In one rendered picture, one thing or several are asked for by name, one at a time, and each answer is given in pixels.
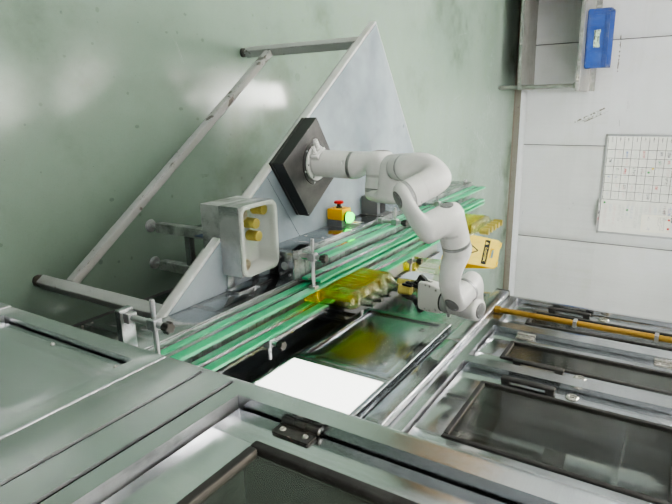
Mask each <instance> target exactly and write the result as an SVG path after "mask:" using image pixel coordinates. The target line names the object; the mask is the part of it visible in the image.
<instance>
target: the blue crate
mask: <svg viewBox="0 0 672 504"><path fill-rule="evenodd" d="M615 16H616V9H614V8H613V7H606V8H597V9H590V10H589V11H588V22H587V34H586V46H585V58H584V67H585V69H589V68H610V66H611V56H612V46H613V36H614V26H615Z"/></svg>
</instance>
